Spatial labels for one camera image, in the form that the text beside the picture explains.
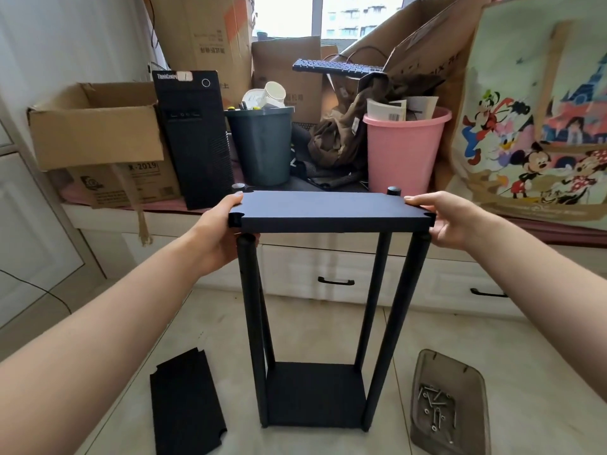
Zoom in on person's left hand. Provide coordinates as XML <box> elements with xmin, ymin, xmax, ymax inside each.
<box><xmin>189</xmin><ymin>191</ymin><xmax>261</xmax><ymax>276</ymax></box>

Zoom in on person's right hand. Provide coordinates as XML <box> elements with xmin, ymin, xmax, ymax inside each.
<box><xmin>403</xmin><ymin>191</ymin><xmax>481</xmax><ymax>251</ymax></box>

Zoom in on black shelf board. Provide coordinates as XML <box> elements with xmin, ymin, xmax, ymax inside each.
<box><xmin>228</xmin><ymin>189</ymin><xmax>437</xmax><ymax>235</ymax></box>
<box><xmin>265</xmin><ymin>361</ymin><xmax>369</xmax><ymax>430</ymax></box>
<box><xmin>149</xmin><ymin>348</ymin><xmax>228</xmax><ymax>455</ymax></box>

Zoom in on person's right forearm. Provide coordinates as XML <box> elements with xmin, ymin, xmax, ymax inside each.
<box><xmin>467</xmin><ymin>217</ymin><xmax>607</xmax><ymax>404</ymax></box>

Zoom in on person's left forearm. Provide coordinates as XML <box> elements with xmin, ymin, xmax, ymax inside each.
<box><xmin>0</xmin><ymin>226</ymin><xmax>209</xmax><ymax>455</ymax></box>

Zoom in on pink plastic waste bin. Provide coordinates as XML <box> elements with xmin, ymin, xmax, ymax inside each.
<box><xmin>362</xmin><ymin>107</ymin><xmax>452</xmax><ymax>197</ymax></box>

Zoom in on dark grey waste bin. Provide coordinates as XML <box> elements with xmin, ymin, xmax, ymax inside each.
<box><xmin>225</xmin><ymin>105</ymin><xmax>295</xmax><ymax>187</ymax></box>

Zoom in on black computer tower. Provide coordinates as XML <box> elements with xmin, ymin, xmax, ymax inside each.
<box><xmin>151</xmin><ymin>70</ymin><xmax>236</xmax><ymax>211</ymax></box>

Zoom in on white printed papers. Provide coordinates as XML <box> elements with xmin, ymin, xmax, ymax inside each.
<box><xmin>366</xmin><ymin>95</ymin><xmax>440</xmax><ymax>123</ymax></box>

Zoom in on brown crumpled cloth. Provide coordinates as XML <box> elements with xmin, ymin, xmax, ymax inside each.
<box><xmin>308</xmin><ymin>72</ymin><xmax>414</xmax><ymax>169</ymax></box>

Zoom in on black rack pole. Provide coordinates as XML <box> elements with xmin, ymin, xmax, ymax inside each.
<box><xmin>353</xmin><ymin>185</ymin><xmax>403</xmax><ymax>373</ymax></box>
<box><xmin>231</xmin><ymin>183</ymin><xmax>277</xmax><ymax>371</ymax></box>
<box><xmin>362</xmin><ymin>232</ymin><xmax>432</xmax><ymax>433</ymax></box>
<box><xmin>236</xmin><ymin>232</ymin><xmax>272</xmax><ymax>428</ymax></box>

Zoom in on white drawer cabinet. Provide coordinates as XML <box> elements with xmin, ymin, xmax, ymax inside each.
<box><xmin>62</xmin><ymin>203</ymin><xmax>607</xmax><ymax>323</ymax></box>

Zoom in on cartoon print tote bag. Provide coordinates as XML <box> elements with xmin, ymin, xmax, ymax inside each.
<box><xmin>448</xmin><ymin>0</ymin><xmax>607</xmax><ymax>231</ymax></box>

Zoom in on open brown cardboard box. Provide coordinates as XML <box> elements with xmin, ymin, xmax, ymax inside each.
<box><xmin>27</xmin><ymin>81</ymin><xmax>168</xmax><ymax>172</ymax></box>

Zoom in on medium brown cardboard box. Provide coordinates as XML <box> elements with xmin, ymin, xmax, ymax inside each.
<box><xmin>251</xmin><ymin>36</ymin><xmax>324</xmax><ymax>124</ymax></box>

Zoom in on black computer keyboard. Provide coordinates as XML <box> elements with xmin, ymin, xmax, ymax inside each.
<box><xmin>292</xmin><ymin>58</ymin><xmax>386</xmax><ymax>75</ymax></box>

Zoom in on large tilted cardboard box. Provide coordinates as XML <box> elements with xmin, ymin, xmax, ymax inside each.
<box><xmin>332</xmin><ymin>0</ymin><xmax>495</xmax><ymax>110</ymax></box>

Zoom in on tall orange-marked cardboard box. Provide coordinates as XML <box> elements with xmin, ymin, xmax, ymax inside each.
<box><xmin>149</xmin><ymin>0</ymin><xmax>255</xmax><ymax>107</ymax></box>

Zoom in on pile of silver screws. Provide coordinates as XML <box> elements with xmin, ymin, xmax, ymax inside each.
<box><xmin>417</xmin><ymin>383</ymin><xmax>459</xmax><ymax>444</ymax></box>

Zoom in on grey translucent plastic tray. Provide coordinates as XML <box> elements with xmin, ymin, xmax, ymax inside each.
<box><xmin>410</xmin><ymin>349</ymin><xmax>489</xmax><ymax>455</ymax></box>

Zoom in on black cable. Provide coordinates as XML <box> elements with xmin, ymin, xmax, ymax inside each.
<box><xmin>0</xmin><ymin>269</ymin><xmax>73</xmax><ymax>316</ymax></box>

